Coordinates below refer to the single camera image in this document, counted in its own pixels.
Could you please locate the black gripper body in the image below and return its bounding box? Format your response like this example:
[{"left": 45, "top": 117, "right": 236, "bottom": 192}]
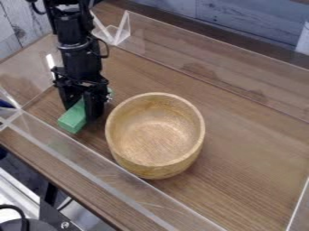
[{"left": 50, "top": 42, "right": 108, "bottom": 94}]

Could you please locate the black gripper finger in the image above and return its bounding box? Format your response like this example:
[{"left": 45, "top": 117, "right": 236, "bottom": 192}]
[
  {"left": 83, "top": 87, "right": 108, "bottom": 121},
  {"left": 57, "top": 86, "right": 83, "bottom": 110}
]

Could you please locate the green rectangular block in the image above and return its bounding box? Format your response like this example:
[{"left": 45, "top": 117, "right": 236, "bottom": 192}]
[{"left": 56, "top": 87, "right": 113, "bottom": 134}]

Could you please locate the brown wooden bowl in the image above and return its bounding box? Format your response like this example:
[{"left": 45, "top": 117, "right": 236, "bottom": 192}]
[{"left": 105, "top": 92, "right": 206, "bottom": 180}]

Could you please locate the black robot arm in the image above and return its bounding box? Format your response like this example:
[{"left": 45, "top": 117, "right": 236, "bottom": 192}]
[{"left": 25, "top": 0, "right": 109, "bottom": 122}]

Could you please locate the clear acrylic tray wall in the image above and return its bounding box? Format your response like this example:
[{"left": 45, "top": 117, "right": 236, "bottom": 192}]
[{"left": 0, "top": 8, "right": 309, "bottom": 231}]

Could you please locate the black cable bottom left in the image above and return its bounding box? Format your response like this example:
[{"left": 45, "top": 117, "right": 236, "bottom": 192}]
[{"left": 0, "top": 204, "right": 29, "bottom": 231}]

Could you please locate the black metal bracket with screw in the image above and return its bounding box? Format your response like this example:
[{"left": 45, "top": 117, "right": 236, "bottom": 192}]
[{"left": 38, "top": 199, "right": 83, "bottom": 231}]

